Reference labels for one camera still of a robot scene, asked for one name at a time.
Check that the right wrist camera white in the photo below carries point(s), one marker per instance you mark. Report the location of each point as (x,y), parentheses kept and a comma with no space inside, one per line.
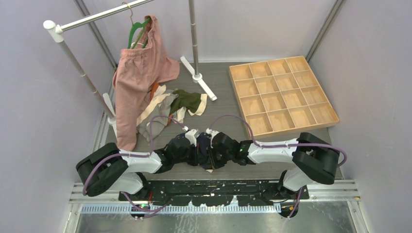
(211,134)

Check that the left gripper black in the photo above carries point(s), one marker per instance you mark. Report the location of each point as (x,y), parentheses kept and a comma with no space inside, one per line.
(194,162)

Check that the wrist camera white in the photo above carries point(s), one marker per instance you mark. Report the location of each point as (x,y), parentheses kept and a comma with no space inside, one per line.
(192,136)
(211,134)

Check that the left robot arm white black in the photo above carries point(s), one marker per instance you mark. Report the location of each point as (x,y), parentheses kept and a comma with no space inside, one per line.
(110,168)

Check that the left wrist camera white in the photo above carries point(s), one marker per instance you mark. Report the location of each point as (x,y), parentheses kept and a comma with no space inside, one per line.
(192,136)

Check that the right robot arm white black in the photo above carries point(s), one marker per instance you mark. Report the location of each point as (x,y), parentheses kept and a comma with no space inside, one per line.
(315,160)

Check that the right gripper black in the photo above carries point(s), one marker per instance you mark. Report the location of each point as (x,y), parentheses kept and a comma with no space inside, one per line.
(212,163)

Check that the navy underwear cream waistband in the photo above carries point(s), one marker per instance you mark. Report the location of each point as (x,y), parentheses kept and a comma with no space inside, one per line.
(202,149)

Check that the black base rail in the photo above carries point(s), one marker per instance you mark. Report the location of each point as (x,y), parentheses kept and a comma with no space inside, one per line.
(213,193)

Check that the orange underwear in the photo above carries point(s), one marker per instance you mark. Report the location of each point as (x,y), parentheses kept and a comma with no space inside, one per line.
(154,90)

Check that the pink trousers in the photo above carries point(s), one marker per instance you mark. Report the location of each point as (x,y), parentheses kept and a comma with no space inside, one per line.
(143,63)

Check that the wooden compartment tray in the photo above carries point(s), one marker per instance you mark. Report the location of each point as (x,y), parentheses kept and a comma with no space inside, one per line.
(281,96)

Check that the olive green underwear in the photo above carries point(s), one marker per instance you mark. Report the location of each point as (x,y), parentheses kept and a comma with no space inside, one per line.
(195,103)

